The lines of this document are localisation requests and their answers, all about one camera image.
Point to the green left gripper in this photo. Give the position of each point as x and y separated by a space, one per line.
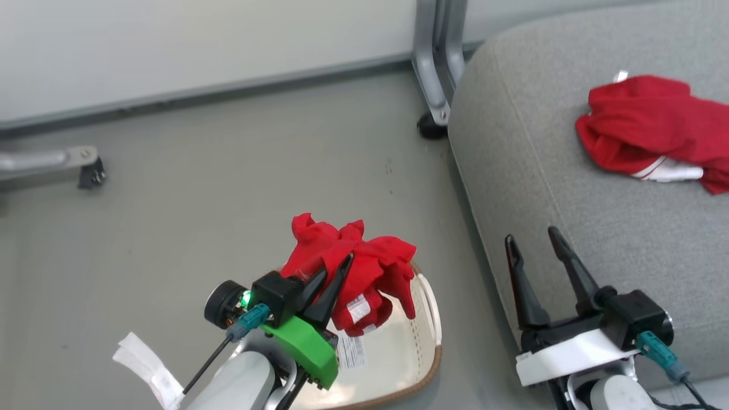
304 347

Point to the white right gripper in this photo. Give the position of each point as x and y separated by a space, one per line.
569 353

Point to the plain red garment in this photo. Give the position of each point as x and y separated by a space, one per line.
342 250

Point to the red and white striped garment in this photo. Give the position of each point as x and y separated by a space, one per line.
643 125

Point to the grey fabric sofa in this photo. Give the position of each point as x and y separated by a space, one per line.
569 171

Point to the white perforated laundry basket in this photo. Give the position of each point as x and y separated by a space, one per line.
398 353

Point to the white paper tag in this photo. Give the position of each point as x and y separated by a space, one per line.
145 364

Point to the black caster wheel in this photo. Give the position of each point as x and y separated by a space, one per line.
92 173
431 128

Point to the long grey partition foot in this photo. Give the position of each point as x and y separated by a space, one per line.
40 162

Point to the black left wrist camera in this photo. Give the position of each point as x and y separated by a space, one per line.
276 296

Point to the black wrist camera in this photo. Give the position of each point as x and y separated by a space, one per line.
635 319
276 296

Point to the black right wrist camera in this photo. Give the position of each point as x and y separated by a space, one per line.
635 319

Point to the grey partition bottom rail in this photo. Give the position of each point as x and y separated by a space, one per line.
199 94

